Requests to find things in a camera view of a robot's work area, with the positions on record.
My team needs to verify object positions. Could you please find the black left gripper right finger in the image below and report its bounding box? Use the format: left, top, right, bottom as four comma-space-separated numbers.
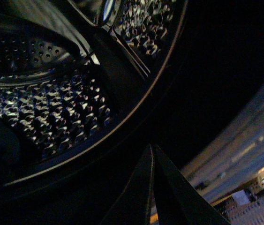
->
153, 145, 230, 225

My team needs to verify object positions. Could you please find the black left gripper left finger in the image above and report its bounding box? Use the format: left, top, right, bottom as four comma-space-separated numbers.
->
100, 144, 155, 225

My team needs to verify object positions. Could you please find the white laundry basket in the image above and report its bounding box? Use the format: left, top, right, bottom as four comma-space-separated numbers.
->
214, 177, 264, 225

